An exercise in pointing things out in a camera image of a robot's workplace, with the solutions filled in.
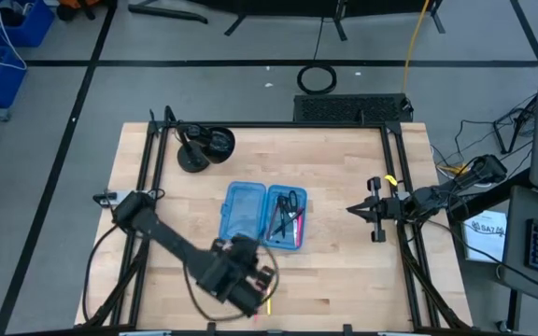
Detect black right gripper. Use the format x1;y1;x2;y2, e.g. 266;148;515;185
347;175;408;244

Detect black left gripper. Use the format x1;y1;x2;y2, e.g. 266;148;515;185
197;234;277;319

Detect black-handled scissors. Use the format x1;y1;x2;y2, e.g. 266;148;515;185
281;189;300;237

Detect blue plastic supply box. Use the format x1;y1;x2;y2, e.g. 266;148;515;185
219;180;308;252

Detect dark purple pencil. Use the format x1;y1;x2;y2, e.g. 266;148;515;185
266;194;283;240

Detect yellow power plug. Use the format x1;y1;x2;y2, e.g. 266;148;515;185
436;161;471;181

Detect black perforated computer case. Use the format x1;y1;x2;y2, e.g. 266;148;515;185
292;92;414;124

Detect white paper sheet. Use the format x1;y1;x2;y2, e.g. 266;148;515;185
461;209;509;264

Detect black desk lamp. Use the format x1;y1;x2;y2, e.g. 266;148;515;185
174;121;237;175

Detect black floor stand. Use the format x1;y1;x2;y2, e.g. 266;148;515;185
492;95;538;155

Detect black screen stand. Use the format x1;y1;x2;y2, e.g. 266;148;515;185
189;0;446;42

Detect black stand bar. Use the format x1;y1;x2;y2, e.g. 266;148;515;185
127;3;208;24

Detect orange and black bag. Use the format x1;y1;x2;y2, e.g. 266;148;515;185
56;0;111;22

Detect brown left gripper cable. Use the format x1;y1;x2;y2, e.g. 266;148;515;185
182;242;280;324

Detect black aluminium table frame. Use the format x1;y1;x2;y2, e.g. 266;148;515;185
81;105;474;333

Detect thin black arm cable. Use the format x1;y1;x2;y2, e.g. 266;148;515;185
425;217;538;287

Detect coiled black cable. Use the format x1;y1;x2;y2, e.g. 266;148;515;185
296;63;338;96

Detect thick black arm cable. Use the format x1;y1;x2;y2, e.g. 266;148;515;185
81;217;128;323

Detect yellow cable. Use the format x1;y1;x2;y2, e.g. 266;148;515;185
402;0;432;93

